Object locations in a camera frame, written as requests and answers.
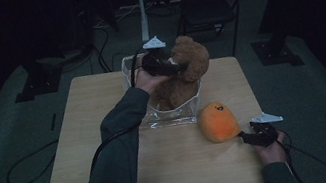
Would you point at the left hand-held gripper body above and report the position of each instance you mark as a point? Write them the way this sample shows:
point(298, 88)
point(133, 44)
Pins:
point(156, 62)

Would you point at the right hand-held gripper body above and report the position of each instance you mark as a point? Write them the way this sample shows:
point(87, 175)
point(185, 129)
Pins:
point(262, 131)

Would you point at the brown teddy bear plush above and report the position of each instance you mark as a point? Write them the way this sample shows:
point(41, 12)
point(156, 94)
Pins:
point(187, 70)

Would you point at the orange round plush toy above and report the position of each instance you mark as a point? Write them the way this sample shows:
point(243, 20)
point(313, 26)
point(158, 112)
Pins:
point(219, 122)

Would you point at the clear plastic container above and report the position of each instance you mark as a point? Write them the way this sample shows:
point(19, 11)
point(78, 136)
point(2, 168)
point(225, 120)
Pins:
point(172, 117)

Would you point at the person's left hand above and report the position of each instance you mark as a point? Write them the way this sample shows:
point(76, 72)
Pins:
point(146, 81)

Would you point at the person's right hand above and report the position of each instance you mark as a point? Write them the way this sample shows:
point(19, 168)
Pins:
point(271, 153)

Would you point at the black folding chair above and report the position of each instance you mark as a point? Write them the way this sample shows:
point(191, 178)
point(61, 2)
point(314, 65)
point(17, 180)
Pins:
point(207, 6)

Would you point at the black stand base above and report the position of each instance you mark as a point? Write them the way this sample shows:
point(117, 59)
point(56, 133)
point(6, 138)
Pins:
point(39, 81)
point(276, 53)

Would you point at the white metal desk frame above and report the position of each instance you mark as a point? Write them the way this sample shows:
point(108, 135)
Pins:
point(148, 2)

